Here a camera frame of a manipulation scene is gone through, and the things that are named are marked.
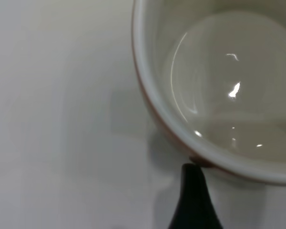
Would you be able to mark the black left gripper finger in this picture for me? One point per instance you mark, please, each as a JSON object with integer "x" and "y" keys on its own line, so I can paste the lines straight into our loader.
{"x": 194, "y": 202}

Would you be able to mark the red ceramic mug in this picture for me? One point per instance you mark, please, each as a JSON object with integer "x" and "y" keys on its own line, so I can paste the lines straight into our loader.
{"x": 217, "y": 83}

